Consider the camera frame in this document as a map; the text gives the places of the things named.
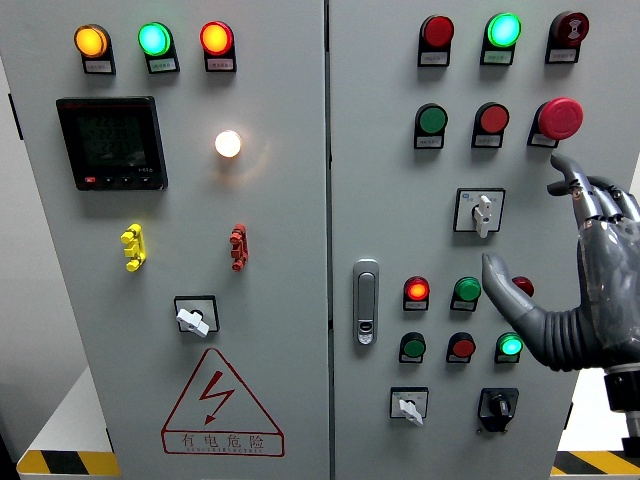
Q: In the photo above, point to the white glowing lamp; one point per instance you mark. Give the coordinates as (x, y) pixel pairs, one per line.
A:
(228, 144)

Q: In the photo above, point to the yellow round lamp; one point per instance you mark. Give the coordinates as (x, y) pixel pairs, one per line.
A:
(91, 41)

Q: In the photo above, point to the large green push button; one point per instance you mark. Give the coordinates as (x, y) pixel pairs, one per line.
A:
(432, 119)

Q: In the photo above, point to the black door hinge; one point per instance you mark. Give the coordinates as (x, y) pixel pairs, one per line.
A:
(109, 440)
(16, 117)
(569, 416)

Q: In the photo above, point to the red warning triangle sticker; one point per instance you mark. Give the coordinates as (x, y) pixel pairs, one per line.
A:
(215, 395)

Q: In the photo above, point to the black display meter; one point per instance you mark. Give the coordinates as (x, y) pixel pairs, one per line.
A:
(112, 142)

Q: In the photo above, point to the red buzzer lamp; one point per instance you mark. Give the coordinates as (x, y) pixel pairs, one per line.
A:
(570, 27)

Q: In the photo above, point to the grey cabinet door with lock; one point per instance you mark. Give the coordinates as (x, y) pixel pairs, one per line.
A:
(390, 200)

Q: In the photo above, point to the large red push button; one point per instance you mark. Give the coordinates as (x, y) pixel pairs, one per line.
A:
(494, 118)

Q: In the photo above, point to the silver door lock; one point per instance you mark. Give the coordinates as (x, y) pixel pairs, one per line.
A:
(366, 300)

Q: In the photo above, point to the black yellow striped tape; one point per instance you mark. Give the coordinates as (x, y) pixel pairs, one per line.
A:
(590, 463)
(65, 463)

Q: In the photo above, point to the small red push button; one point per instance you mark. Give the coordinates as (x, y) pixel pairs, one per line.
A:
(463, 347)

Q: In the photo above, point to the small orange-red lit lamp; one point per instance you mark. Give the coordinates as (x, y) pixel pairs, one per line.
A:
(416, 289)

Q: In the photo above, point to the grey cabinet door with display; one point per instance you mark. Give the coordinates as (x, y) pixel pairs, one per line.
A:
(280, 225)

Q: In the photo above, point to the large red stop button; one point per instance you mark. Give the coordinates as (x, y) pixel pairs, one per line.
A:
(560, 117)

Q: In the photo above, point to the large dark red lamp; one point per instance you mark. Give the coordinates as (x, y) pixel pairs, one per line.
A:
(437, 31)

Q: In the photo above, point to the small green lit lamp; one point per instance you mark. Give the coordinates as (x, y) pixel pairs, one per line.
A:
(509, 346)

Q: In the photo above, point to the small green push button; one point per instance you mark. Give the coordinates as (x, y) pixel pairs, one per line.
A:
(414, 347)
(467, 289)

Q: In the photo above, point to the large green lit lamp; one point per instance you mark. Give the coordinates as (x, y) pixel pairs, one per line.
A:
(504, 30)

